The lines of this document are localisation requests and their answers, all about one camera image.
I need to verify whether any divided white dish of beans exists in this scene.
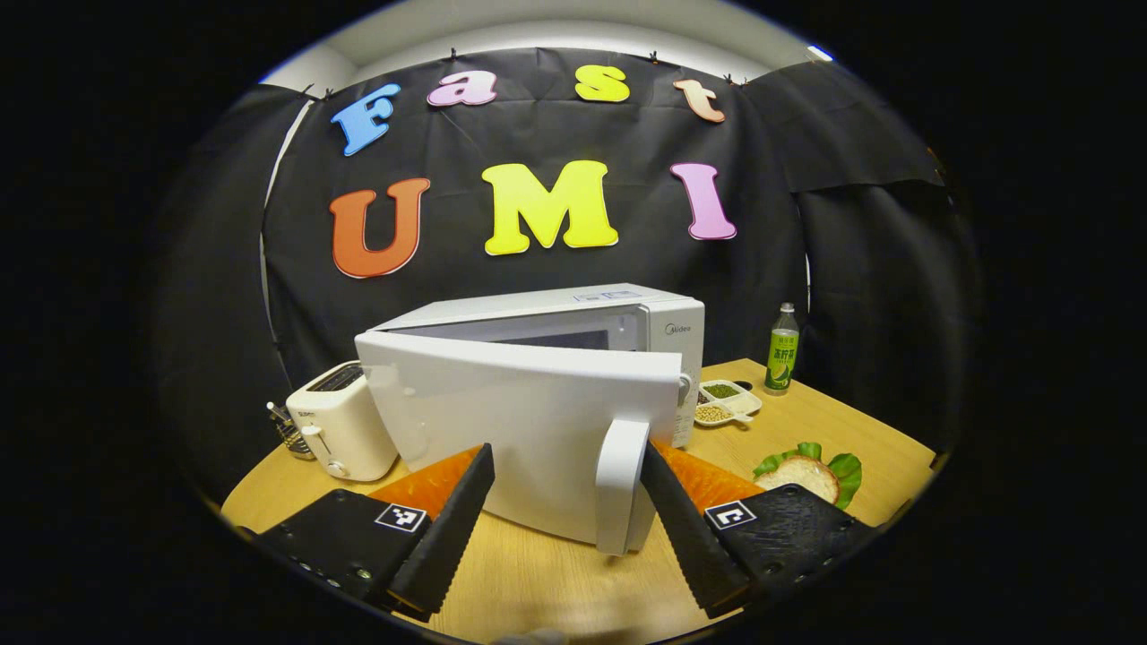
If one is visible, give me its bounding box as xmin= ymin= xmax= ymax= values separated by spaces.
xmin=694 ymin=379 xmax=764 ymax=428

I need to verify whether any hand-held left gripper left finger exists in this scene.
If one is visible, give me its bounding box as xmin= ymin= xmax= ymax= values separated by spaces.
xmin=240 ymin=443 xmax=496 ymax=625

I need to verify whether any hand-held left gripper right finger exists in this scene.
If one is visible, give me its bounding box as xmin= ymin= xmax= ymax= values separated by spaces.
xmin=640 ymin=437 xmax=884 ymax=619

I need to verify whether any white toaster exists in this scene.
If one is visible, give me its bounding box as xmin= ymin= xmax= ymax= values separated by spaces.
xmin=285 ymin=360 xmax=401 ymax=483

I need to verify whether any small metal wire basket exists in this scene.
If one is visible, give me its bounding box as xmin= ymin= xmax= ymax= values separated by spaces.
xmin=266 ymin=401 xmax=316 ymax=461

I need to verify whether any green drink bottle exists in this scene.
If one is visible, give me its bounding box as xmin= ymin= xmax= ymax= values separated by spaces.
xmin=763 ymin=302 xmax=800 ymax=397

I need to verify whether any white microwave oven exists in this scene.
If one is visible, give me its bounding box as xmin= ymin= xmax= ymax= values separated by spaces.
xmin=355 ymin=284 xmax=706 ymax=556

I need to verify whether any lettuce sandwich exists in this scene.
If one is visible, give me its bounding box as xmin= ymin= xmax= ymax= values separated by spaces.
xmin=753 ymin=442 xmax=864 ymax=512

